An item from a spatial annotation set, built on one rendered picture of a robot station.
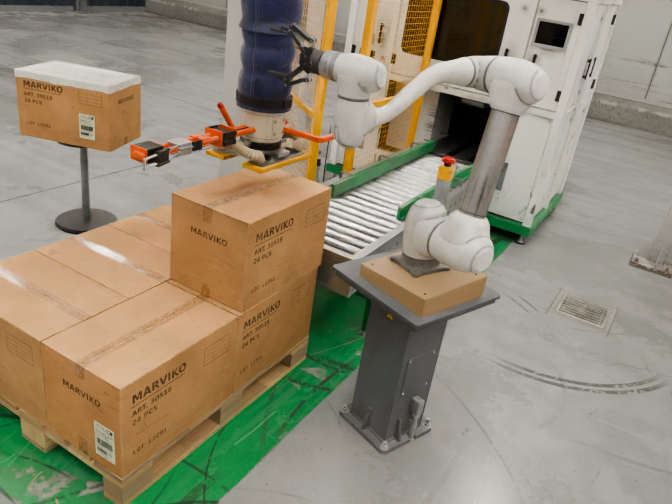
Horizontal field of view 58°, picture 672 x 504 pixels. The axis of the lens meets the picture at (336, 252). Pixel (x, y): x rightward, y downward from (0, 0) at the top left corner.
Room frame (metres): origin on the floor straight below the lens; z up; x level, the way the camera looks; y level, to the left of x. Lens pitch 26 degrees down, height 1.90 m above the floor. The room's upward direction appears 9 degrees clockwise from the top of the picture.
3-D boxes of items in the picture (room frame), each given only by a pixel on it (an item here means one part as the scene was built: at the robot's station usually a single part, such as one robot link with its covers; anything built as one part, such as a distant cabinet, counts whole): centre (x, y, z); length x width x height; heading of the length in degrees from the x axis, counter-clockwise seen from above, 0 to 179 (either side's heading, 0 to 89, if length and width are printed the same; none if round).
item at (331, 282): (2.76, 0.21, 0.48); 0.70 x 0.03 x 0.15; 63
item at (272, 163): (2.40, 0.29, 1.12); 0.34 x 0.10 x 0.05; 152
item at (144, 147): (1.91, 0.66, 1.22); 0.08 x 0.07 x 0.05; 152
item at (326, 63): (1.98, 0.10, 1.58); 0.09 x 0.06 x 0.09; 152
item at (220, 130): (2.22, 0.49, 1.23); 0.10 x 0.08 x 0.06; 62
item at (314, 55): (2.02, 0.17, 1.58); 0.09 x 0.07 x 0.08; 62
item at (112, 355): (2.29, 0.79, 0.34); 1.20 x 1.00 x 0.40; 153
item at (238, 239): (2.44, 0.38, 0.74); 0.60 x 0.40 x 0.40; 152
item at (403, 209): (3.99, -0.73, 0.60); 1.60 x 0.10 x 0.09; 153
